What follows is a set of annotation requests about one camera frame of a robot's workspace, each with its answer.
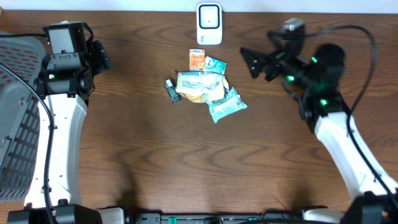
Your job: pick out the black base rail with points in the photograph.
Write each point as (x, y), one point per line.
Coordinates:
(157, 218)

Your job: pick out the light green snack packet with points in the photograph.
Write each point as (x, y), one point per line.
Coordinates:
(230, 104)

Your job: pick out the grey plastic basket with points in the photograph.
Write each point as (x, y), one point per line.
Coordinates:
(20, 123)

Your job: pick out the yellow chips bag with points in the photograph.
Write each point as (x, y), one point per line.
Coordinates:
(201, 87)

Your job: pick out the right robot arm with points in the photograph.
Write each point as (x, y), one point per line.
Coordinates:
(314, 86)

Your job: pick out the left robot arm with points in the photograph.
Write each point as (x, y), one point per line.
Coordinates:
(46, 83)

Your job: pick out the orange tissue pack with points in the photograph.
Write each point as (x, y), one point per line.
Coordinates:
(196, 59)

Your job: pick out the teal tissue pack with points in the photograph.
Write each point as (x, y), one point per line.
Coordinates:
(214, 65)

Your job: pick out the dark green small box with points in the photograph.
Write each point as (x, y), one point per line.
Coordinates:
(174, 96)

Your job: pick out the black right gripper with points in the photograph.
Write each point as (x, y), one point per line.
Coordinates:
(257, 57)

